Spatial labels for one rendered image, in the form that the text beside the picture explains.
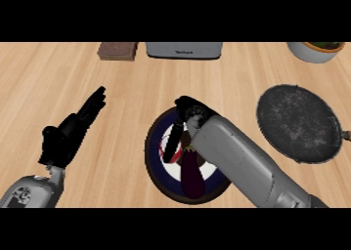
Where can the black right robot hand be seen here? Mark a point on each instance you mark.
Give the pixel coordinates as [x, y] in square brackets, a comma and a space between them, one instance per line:
[172, 143]

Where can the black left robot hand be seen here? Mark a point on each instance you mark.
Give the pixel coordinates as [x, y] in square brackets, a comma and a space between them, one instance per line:
[63, 143]

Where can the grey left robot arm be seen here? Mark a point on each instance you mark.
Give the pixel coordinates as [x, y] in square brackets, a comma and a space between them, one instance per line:
[30, 193]

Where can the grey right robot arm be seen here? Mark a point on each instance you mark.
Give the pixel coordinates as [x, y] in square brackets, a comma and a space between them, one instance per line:
[240, 159]

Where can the blue white red round plate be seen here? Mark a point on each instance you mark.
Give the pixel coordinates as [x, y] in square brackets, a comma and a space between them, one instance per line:
[156, 169]

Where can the dark round frying pan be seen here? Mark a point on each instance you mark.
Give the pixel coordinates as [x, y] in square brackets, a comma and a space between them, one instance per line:
[298, 123]

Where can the dark purple eggplant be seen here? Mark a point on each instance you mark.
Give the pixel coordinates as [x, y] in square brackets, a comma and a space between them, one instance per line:
[193, 179]

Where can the grey toaster appliance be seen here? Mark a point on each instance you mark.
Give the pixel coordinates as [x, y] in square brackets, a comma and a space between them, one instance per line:
[184, 50]

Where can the brown rectangular block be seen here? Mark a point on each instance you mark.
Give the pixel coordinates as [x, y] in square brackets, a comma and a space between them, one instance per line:
[117, 50]

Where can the white plant pot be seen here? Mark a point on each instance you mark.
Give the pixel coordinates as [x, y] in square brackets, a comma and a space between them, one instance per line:
[316, 52]

